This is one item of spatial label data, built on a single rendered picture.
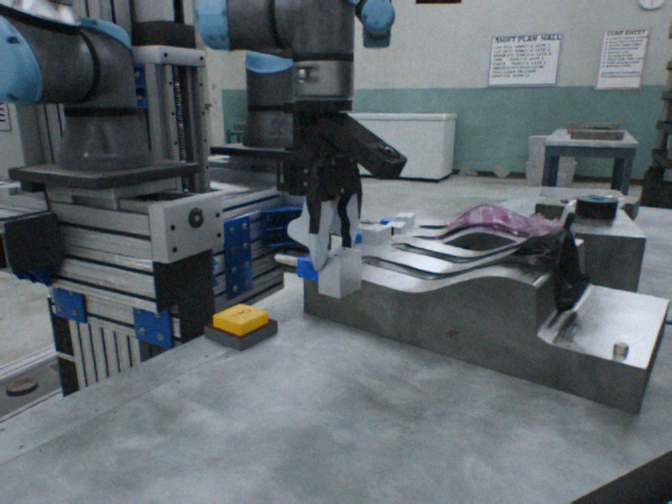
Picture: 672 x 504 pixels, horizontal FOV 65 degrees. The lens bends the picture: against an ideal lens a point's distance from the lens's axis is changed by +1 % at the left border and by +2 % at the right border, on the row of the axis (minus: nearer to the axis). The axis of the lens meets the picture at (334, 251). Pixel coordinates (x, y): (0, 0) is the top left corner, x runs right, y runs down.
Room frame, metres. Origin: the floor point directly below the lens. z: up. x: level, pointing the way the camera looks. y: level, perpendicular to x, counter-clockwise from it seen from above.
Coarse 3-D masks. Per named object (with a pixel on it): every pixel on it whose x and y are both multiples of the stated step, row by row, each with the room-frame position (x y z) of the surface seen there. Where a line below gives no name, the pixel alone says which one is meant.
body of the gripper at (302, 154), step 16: (288, 112) 0.68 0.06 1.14; (304, 112) 0.67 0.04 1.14; (320, 112) 0.66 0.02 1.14; (304, 128) 0.67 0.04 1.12; (304, 144) 0.67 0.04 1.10; (320, 144) 0.65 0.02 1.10; (288, 160) 0.66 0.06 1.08; (304, 160) 0.65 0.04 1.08; (320, 160) 0.63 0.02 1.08; (336, 160) 0.64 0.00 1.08; (352, 160) 0.67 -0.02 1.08; (288, 176) 0.66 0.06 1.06; (304, 176) 0.65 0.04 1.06; (336, 176) 0.64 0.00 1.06; (352, 176) 0.67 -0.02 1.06; (304, 192) 0.66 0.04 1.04; (336, 192) 0.64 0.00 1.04
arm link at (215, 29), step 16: (208, 0) 0.68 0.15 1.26; (224, 0) 0.67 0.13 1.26; (240, 0) 0.66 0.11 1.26; (256, 0) 0.66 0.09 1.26; (272, 0) 0.65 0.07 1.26; (208, 16) 0.68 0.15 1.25; (224, 16) 0.67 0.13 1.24; (240, 16) 0.66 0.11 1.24; (256, 16) 0.66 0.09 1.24; (272, 16) 0.65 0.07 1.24; (208, 32) 0.68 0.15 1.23; (224, 32) 0.67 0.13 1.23; (240, 32) 0.67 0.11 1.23; (256, 32) 0.66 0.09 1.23; (272, 32) 0.66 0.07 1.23; (224, 48) 0.70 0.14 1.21; (240, 48) 0.69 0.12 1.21; (256, 48) 0.69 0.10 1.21; (272, 48) 0.68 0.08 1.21
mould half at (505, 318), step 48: (576, 240) 0.81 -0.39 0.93; (384, 288) 0.73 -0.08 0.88; (432, 288) 0.69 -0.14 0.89; (480, 288) 0.64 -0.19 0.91; (528, 288) 0.61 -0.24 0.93; (384, 336) 0.73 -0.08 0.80; (432, 336) 0.68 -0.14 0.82; (480, 336) 0.64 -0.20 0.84; (528, 336) 0.61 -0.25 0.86; (576, 336) 0.61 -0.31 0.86; (624, 336) 0.61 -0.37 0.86; (576, 384) 0.57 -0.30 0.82; (624, 384) 0.54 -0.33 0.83
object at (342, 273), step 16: (288, 256) 0.71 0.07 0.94; (304, 256) 0.68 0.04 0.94; (336, 256) 0.64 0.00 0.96; (352, 256) 0.65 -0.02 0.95; (304, 272) 0.66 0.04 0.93; (320, 272) 0.64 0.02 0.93; (336, 272) 0.63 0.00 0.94; (352, 272) 0.65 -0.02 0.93; (320, 288) 0.64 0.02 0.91; (336, 288) 0.63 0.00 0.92; (352, 288) 0.65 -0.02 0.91
